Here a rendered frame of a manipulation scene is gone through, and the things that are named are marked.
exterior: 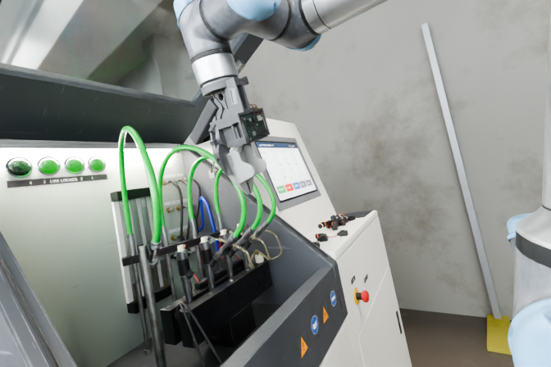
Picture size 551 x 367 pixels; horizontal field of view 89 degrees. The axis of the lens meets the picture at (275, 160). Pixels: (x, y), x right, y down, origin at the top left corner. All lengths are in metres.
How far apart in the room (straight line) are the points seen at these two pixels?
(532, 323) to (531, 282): 0.04
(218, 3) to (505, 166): 2.20
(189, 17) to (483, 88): 2.16
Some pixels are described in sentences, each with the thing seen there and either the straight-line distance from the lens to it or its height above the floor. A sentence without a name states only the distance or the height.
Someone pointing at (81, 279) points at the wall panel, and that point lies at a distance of 0.96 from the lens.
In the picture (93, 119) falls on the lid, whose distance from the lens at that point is 0.97.
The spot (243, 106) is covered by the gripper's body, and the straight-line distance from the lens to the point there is 0.49.
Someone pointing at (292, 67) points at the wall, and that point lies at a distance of 3.00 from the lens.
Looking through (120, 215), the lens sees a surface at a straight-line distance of 0.99.
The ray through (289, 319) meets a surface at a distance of 0.67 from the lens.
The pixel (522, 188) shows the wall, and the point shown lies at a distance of 2.45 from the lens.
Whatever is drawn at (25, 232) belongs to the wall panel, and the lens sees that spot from 0.91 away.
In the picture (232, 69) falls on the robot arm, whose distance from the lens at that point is 0.52.
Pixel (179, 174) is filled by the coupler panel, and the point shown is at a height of 1.32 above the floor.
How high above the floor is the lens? 1.22
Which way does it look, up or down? 4 degrees up
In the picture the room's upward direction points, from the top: 11 degrees counter-clockwise
